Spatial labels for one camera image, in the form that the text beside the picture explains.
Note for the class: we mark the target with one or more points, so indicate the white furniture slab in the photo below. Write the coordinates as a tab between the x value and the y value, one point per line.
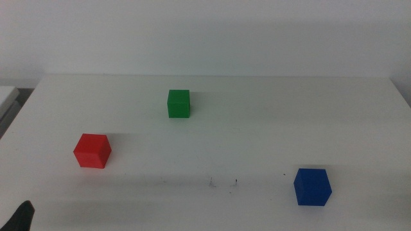
6	96

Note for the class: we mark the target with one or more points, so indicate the green cube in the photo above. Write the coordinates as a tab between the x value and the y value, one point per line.
178	104

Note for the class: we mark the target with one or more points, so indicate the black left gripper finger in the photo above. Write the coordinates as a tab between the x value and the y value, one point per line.
22	218

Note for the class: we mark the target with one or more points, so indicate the red cube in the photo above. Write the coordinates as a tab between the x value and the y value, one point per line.
91	151

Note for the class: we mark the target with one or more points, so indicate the blue cube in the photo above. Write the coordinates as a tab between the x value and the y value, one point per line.
312	187

